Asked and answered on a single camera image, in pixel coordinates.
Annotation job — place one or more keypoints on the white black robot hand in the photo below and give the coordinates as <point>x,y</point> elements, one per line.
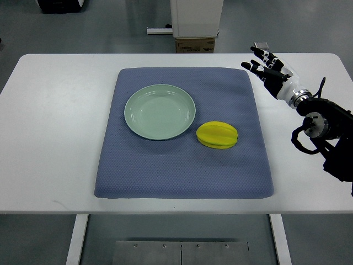
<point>280,80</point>

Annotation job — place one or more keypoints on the yellow starfruit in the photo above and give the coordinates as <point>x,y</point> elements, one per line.
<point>217,135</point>

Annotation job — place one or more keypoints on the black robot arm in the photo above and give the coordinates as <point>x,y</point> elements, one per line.
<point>326,129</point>

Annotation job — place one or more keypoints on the small grey floor plate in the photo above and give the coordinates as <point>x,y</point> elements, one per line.
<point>261,45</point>

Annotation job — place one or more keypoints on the light green plate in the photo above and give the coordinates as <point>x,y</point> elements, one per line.
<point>159,112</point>

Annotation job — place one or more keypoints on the brown cardboard box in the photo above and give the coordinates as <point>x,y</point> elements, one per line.
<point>194,45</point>

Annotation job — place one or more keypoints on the white metal bar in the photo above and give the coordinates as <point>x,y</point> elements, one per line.
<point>159,31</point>

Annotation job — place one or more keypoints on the right white table leg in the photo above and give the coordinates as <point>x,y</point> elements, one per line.
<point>280,239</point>

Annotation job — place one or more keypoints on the white table leg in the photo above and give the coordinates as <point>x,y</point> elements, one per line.
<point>280,239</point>
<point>77,239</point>

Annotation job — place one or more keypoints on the black white wheeled base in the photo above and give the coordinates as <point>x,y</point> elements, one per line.
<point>60,6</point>

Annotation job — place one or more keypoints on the left white table leg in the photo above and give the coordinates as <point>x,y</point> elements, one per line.
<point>77,239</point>

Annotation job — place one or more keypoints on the grey metal base plate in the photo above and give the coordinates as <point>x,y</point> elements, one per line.
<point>174,252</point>

